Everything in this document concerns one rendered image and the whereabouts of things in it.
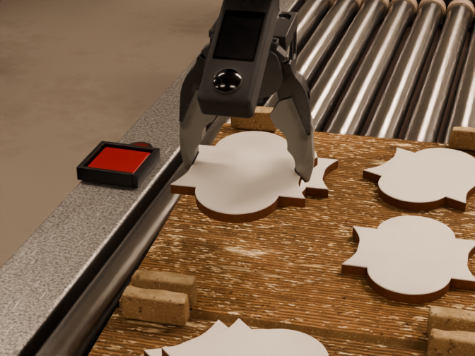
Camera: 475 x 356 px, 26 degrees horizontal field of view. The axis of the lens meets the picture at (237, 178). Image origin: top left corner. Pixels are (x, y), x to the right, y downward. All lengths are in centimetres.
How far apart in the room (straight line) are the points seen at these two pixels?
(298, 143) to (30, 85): 307
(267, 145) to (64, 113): 272
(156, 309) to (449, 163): 43
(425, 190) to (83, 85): 290
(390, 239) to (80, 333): 32
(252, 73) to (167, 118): 53
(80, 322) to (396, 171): 41
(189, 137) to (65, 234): 21
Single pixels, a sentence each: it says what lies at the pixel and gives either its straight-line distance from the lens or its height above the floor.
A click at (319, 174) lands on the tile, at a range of 115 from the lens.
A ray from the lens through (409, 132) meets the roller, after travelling 134.
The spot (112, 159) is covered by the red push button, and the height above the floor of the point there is 93.
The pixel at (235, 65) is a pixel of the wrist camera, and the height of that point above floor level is 116.
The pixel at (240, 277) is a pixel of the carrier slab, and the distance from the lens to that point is 98.
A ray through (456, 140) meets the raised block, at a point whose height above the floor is 95.
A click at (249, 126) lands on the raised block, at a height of 94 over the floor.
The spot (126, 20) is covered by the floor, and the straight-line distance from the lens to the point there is 464.
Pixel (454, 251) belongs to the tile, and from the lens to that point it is 102.
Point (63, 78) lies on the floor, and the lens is 401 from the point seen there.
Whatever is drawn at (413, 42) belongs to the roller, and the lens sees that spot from 164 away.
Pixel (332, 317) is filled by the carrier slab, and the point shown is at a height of 94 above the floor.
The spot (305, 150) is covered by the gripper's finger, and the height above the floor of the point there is 106.
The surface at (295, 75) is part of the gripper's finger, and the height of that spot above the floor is 113.
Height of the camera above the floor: 147
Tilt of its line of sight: 27 degrees down
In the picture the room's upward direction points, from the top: straight up
